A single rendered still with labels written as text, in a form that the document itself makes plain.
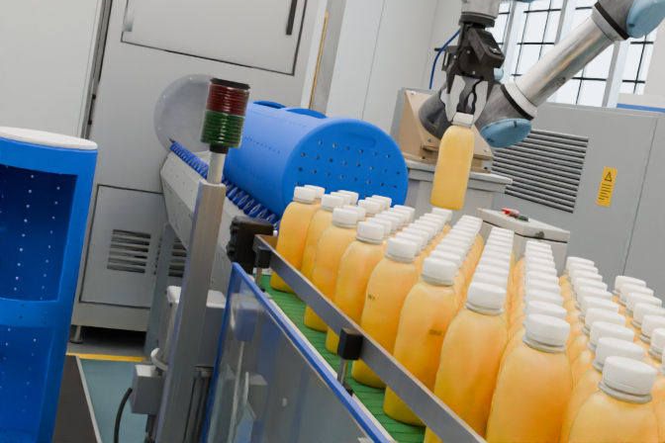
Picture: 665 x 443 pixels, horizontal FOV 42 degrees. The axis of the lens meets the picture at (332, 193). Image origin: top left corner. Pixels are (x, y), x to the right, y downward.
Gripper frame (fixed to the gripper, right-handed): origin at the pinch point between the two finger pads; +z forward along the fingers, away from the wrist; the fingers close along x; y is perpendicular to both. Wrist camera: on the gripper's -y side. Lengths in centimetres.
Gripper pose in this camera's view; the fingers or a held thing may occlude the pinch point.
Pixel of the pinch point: (462, 117)
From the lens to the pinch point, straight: 176.9
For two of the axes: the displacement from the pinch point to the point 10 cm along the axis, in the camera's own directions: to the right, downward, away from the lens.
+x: -9.4, -1.4, -3.1
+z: -1.8, 9.8, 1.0
